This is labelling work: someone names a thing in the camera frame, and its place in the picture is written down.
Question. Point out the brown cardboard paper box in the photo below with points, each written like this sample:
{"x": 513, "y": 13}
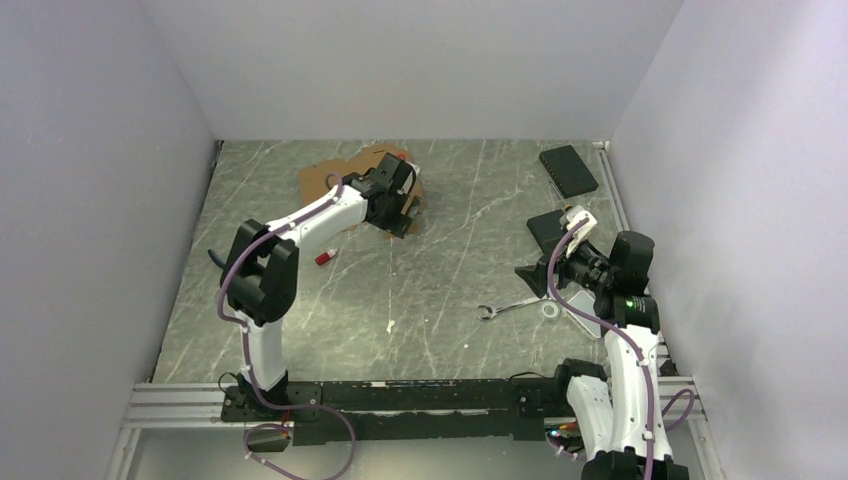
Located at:
{"x": 318, "y": 182}

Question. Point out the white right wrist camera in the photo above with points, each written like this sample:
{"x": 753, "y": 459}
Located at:
{"x": 578, "y": 220}

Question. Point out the aluminium frame rail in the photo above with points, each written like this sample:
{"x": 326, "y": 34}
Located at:
{"x": 268, "y": 450}

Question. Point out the black flat box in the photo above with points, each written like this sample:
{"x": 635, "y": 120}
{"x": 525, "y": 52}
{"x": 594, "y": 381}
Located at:
{"x": 568, "y": 172}

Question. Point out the clear plastic lid case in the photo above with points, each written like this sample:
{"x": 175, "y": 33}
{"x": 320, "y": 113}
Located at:
{"x": 580, "y": 309}

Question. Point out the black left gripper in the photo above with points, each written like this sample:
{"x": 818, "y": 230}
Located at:
{"x": 399, "y": 223}

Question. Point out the clear tape roll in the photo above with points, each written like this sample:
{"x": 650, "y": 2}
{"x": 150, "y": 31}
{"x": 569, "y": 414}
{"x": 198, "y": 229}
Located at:
{"x": 549, "y": 310}

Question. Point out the red small bottle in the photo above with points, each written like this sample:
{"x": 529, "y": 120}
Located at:
{"x": 326, "y": 257}

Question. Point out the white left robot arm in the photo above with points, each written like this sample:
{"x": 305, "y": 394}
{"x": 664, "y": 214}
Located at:
{"x": 259, "y": 280}

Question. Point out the silver combination wrench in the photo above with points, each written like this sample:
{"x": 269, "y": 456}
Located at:
{"x": 488, "y": 312}

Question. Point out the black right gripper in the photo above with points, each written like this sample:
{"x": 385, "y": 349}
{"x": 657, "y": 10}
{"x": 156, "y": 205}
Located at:
{"x": 536, "y": 275}

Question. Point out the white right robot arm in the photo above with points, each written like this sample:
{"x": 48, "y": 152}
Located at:
{"x": 618, "y": 408}

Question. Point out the blue handled pliers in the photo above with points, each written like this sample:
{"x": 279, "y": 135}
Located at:
{"x": 216, "y": 259}

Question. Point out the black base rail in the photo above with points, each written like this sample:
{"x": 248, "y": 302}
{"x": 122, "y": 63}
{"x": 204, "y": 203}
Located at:
{"x": 522, "y": 408}

